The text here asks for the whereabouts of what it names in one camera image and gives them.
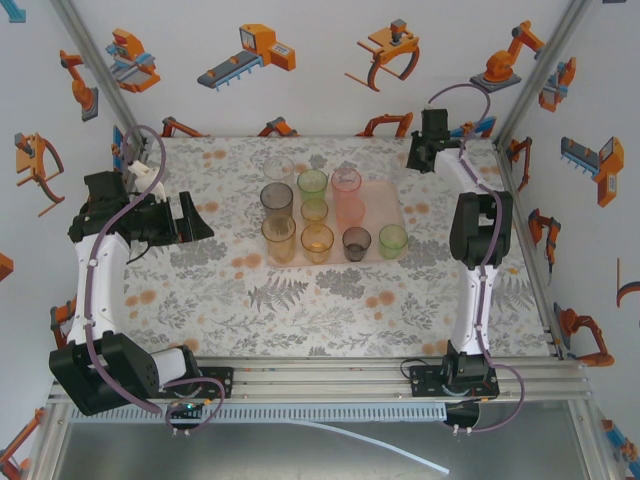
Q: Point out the aluminium side rail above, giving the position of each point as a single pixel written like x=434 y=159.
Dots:
x=530 y=250

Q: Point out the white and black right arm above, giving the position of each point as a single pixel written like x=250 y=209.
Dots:
x=472 y=310

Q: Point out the aluminium frame post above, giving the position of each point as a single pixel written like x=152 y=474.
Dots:
x=539 y=75
x=103 y=75

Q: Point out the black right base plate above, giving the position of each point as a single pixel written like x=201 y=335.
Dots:
x=422 y=382

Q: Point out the small circuit board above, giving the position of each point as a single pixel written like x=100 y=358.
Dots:
x=187 y=407

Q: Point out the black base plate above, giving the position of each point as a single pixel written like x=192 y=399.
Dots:
x=227 y=375
x=422 y=382

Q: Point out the short orange plastic glass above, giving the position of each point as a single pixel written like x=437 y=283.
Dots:
x=314 y=216
x=317 y=245

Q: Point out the tall grey plastic glass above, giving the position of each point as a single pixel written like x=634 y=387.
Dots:
x=276 y=200

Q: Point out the pink frosted plastic glass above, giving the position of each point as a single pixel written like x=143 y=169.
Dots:
x=350 y=214

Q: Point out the floral tablecloth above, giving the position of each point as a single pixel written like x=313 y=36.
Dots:
x=280 y=345

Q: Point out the pink rectangular tray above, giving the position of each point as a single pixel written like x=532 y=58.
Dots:
x=380 y=205

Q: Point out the short grey plastic glass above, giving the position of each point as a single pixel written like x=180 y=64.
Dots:
x=356 y=245

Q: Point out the pink transparent plastic glass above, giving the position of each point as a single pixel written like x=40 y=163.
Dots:
x=346 y=184

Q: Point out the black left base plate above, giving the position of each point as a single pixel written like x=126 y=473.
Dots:
x=227 y=375

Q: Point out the white plastic strip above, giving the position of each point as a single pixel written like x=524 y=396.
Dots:
x=444 y=470

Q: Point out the aluminium front frame rails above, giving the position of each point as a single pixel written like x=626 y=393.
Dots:
x=310 y=380

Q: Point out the tall orange plastic glass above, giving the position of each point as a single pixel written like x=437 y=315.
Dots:
x=278 y=240

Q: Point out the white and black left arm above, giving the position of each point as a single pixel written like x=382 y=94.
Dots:
x=97 y=285

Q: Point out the grey metal base plate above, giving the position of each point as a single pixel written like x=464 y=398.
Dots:
x=250 y=455

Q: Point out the green plastic glass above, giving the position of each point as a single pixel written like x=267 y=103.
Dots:
x=392 y=242
x=312 y=186

